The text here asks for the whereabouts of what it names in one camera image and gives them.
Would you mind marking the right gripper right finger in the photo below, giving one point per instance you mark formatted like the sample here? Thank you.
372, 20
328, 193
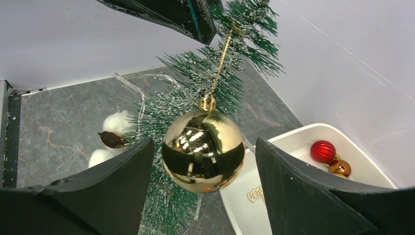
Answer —
304, 200

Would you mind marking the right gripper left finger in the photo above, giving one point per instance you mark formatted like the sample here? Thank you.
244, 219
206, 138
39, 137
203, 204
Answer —
106, 199

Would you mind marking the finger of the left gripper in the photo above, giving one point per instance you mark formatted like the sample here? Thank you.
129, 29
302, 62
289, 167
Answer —
192, 18

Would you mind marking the small frosted christmas tree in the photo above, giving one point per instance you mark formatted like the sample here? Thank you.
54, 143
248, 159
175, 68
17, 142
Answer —
168, 209

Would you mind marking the white cotton boll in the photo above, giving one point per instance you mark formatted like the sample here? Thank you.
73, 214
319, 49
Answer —
113, 136

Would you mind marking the silver gold bauble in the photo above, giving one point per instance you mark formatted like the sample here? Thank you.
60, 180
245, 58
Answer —
203, 150

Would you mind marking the gold merry christmas sign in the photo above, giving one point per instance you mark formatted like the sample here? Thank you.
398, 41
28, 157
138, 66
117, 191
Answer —
256, 194

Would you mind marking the copper shiny bauble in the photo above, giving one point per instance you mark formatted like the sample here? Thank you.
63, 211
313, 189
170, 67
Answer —
339, 167

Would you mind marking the red glitter bauble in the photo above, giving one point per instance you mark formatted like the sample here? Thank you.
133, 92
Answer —
323, 151

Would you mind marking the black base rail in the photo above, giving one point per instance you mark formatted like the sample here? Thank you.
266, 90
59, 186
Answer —
10, 116

